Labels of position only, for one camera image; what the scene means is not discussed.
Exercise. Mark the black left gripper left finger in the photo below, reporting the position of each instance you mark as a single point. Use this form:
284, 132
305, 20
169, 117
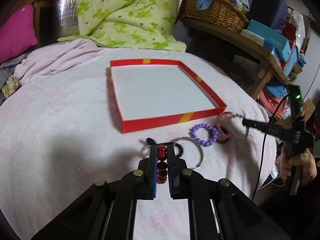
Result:
148, 185

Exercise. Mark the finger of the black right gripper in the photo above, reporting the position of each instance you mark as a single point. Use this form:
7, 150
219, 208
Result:
261, 126

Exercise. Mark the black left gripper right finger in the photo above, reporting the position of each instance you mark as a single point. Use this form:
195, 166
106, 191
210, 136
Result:
175, 167

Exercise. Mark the silver metal bangle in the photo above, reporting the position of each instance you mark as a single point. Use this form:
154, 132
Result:
185, 147

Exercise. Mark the person's right hand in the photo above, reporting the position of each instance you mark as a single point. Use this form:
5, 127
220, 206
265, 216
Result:
305, 160

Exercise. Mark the red folded cloth stack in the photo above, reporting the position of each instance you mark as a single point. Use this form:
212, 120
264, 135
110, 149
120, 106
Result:
270, 103

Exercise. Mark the blue folded cloth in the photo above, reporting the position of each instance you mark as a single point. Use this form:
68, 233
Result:
277, 89

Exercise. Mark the red shallow box lid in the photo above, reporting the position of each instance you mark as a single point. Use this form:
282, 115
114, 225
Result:
152, 93

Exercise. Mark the blue fashion box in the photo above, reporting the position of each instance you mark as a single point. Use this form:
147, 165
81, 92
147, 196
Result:
280, 43

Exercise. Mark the white patterned box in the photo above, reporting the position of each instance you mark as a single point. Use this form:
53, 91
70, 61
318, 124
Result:
253, 37

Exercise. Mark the pink embossed blanket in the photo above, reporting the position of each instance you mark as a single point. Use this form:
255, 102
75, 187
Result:
61, 132

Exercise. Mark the wooden shelf table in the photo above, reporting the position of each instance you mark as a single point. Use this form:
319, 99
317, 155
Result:
268, 67

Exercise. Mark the dark navy bag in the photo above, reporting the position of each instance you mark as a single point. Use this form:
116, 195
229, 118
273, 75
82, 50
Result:
271, 13

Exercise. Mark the wicker basket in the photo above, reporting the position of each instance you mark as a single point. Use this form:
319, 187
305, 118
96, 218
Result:
220, 12

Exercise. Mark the green clover quilt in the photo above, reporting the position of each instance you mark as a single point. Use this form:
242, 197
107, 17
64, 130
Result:
145, 24

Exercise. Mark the floral patterned cloth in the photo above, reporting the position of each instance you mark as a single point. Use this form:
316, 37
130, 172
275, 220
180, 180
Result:
11, 85

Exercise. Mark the silver foil insulation mat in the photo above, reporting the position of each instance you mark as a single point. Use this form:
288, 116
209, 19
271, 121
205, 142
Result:
66, 18

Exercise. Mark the grey cloth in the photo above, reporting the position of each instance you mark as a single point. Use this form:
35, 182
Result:
7, 69

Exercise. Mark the magenta pillow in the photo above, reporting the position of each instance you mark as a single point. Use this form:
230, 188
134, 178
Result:
18, 34

